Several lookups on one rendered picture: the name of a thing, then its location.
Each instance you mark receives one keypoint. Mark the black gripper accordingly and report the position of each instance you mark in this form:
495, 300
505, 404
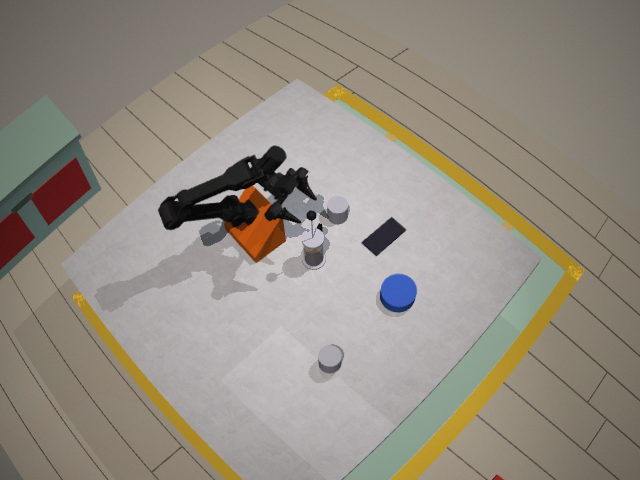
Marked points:
275, 210

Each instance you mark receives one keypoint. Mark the black flat rectangular pad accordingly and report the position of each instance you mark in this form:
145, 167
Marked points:
387, 233

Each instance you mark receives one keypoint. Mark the blue short cylinder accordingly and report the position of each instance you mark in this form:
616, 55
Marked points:
398, 292

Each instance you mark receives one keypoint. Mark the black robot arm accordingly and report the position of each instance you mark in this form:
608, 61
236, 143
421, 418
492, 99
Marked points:
236, 177

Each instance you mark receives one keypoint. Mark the grey cylinder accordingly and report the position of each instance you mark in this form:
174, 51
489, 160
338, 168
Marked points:
329, 359
337, 210

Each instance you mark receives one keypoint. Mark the glass french press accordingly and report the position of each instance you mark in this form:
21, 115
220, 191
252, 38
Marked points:
313, 245

